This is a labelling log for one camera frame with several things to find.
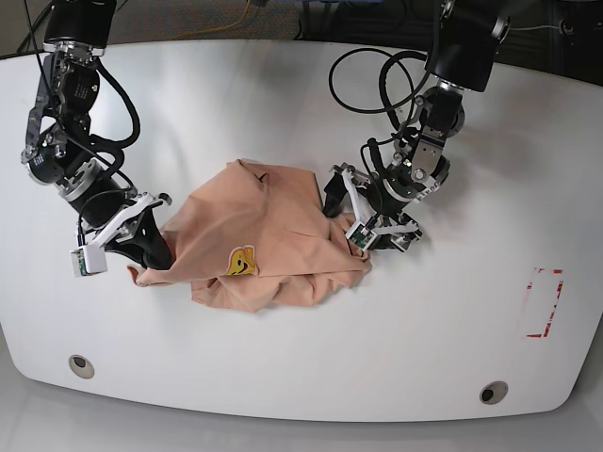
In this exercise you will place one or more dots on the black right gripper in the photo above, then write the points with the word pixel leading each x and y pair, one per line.
pixel 97 200

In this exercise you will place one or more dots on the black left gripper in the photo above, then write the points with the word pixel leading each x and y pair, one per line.
pixel 388 197

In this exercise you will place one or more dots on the peach t-shirt with emoji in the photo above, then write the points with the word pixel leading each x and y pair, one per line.
pixel 254 235

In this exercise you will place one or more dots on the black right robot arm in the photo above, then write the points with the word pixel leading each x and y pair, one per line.
pixel 60 149

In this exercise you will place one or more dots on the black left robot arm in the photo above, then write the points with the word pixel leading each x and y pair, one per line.
pixel 410 165

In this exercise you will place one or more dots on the left table grommet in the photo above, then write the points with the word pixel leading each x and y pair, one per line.
pixel 81 366

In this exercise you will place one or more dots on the table grommet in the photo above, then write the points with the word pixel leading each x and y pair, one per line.
pixel 494 392
pixel 81 366

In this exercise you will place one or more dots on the red tape rectangle marking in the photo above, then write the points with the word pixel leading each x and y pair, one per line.
pixel 540 304

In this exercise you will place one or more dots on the right table grommet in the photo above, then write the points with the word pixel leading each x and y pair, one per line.
pixel 494 392

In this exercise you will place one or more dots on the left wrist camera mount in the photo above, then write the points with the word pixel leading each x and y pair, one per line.
pixel 361 232

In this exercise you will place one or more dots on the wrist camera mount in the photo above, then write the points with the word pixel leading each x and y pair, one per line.
pixel 89 258
pixel 361 232

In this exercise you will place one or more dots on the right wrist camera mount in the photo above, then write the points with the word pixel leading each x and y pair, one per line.
pixel 89 258

